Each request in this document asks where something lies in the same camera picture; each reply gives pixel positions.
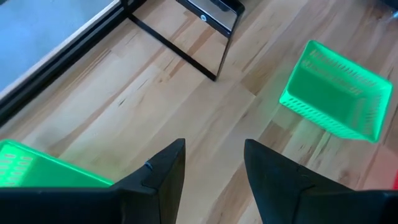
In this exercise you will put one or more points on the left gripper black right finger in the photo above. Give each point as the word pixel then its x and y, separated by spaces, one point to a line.
pixel 280 199

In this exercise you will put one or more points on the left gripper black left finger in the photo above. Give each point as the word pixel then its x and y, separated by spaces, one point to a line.
pixel 149 199

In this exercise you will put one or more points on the green plastic slotted basket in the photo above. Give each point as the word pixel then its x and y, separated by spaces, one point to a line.
pixel 46 171
pixel 329 93

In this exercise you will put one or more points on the red plastic slotted basket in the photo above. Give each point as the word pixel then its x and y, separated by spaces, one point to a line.
pixel 396 183

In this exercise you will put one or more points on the wooden shelf with black frame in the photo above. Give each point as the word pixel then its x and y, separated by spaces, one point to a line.
pixel 171 46

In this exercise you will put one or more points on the black table edge rail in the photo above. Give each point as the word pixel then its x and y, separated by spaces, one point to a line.
pixel 62 62

